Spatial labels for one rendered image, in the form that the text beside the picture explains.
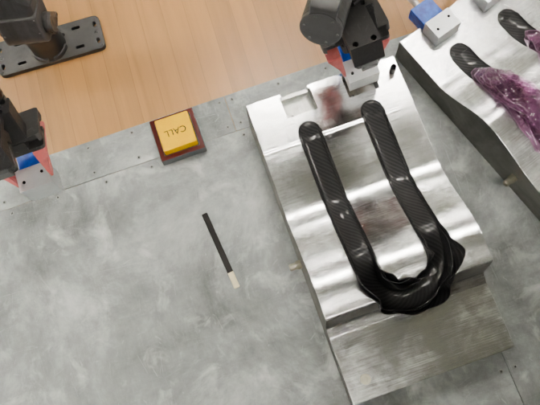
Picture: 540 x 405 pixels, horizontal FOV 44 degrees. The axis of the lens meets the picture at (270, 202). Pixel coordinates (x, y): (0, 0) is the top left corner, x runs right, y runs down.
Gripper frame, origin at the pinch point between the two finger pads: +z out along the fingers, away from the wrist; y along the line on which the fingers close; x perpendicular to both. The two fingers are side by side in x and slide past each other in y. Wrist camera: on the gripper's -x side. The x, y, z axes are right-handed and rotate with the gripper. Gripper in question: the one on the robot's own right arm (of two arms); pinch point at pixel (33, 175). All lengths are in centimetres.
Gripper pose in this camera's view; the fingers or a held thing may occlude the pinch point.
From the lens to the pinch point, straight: 107.5
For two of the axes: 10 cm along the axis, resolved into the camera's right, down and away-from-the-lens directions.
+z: 2.0, 6.5, 7.3
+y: 9.4, -3.4, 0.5
